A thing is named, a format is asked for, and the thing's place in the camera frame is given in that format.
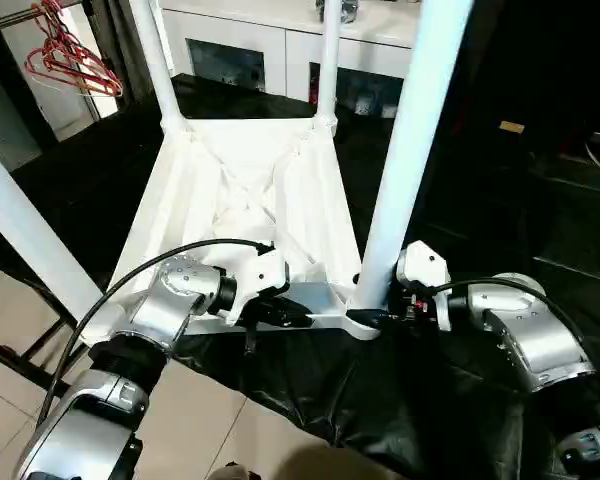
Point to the dark object on cabinet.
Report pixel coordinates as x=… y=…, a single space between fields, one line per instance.
x=337 y=9

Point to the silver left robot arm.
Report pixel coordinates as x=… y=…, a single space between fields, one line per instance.
x=170 y=300

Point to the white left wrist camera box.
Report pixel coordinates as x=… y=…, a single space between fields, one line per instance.
x=262 y=275

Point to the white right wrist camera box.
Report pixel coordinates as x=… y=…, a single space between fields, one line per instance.
x=420 y=265

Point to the dark metal clothes rail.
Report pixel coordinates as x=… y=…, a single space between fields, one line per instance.
x=30 y=14

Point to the white cabinet with glass doors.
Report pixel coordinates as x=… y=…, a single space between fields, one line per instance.
x=240 y=40

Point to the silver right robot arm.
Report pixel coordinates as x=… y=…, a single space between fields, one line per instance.
x=520 y=340

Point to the black plastic mat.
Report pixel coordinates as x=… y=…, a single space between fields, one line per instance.
x=500 y=250

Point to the small yellow label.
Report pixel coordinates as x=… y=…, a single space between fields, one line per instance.
x=512 y=127

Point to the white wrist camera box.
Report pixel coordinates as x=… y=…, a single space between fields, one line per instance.
x=420 y=265
x=262 y=275

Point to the grey curtain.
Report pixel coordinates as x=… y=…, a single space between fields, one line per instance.
x=130 y=45

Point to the black metal table frame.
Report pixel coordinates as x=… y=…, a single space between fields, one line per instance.
x=25 y=350

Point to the white plastic table leg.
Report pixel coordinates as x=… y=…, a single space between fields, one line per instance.
x=30 y=230
x=329 y=70
x=155 y=60
x=415 y=150

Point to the white plastic table top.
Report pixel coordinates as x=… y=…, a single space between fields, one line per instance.
x=240 y=170

